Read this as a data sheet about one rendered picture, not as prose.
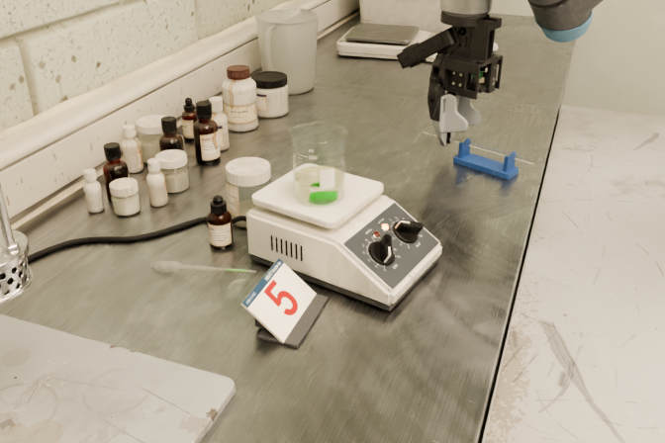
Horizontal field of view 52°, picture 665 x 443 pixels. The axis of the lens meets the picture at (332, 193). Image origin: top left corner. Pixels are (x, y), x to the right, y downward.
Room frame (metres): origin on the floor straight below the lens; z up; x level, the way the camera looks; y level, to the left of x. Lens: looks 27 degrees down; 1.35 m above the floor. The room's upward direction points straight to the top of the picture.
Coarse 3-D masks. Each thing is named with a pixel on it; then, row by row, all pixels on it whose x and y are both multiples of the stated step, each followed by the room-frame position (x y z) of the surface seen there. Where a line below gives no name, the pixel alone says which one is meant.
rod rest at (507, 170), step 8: (464, 144) 1.00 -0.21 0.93; (464, 152) 1.00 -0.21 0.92; (512, 152) 0.96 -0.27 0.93; (456, 160) 0.99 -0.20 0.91; (464, 160) 0.98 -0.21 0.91; (472, 160) 0.98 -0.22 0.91; (480, 160) 0.98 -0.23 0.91; (488, 160) 0.98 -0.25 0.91; (512, 160) 0.95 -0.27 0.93; (472, 168) 0.97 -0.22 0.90; (480, 168) 0.96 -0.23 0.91; (488, 168) 0.95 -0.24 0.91; (496, 168) 0.95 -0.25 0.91; (504, 168) 0.94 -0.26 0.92; (512, 168) 0.95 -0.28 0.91; (496, 176) 0.95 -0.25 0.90; (504, 176) 0.94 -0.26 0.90; (512, 176) 0.94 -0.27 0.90
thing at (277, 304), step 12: (276, 276) 0.62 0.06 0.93; (288, 276) 0.63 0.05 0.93; (264, 288) 0.60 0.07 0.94; (276, 288) 0.60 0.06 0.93; (288, 288) 0.61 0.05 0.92; (300, 288) 0.62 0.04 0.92; (264, 300) 0.58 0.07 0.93; (276, 300) 0.59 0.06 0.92; (288, 300) 0.60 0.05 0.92; (300, 300) 0.61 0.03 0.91; (264, 312) 0.57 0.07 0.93; (276, 312) 0.57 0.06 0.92; (288, 312) 0.58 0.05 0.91; (276, 324) 0.56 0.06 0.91; (288, 324) 0.57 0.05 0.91
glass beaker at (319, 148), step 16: (288, 128) 0.72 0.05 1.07; (304, 128) 0.73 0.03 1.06; (320, 128) 0.74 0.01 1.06; (336, 128) 0.73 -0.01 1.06; (304, 144) 0.68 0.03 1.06; (320, 144) 0.68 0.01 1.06; (336, 144) 0.69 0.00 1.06; (304, 160) 0.68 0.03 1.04; (320, 160) 0.68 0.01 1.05; (336, 160) 0.69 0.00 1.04; (304, 176) 0.68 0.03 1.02; (320, 176) 0.68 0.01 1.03; (336, 176) 0.69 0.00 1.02; (304, 192) 0.68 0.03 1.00; (320, 192) 0.68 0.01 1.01; (336, 192) 0.69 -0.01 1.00
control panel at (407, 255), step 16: (400, 208) 0.73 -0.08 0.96; (368, 224) 0.68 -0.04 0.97; (352, 240) 0.65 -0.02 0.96; (368, 240) 0.66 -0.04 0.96; (400, 240) 0.68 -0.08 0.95; (432, 240) 0.70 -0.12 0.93; (368, 256) 0.63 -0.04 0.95; (400, 256) 0.65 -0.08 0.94; (416, 256) 0.66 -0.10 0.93; (384, 272) 0.62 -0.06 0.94; (400, 272) 0.63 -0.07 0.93
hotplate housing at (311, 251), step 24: (264, 216) 0.69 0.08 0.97; (288, 216) 0.69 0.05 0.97; (360, 216) 0.69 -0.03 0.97; (264, 240) 0.69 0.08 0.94; (288, 240) 0.67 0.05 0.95; (312, 240) 0.65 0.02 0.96; (336, 240) 0.64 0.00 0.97; (288, 264) 0.67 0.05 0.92; (312, 264) 0.65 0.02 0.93; (336, 264) 0.63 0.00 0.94; (360, 264) 0.62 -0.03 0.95; (432, 264) 0.69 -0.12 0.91; (336, 288) 0.64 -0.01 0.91; (360, 288) 0.62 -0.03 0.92; (384, 288) 0.60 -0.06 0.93; (408, 288) 0.63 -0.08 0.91
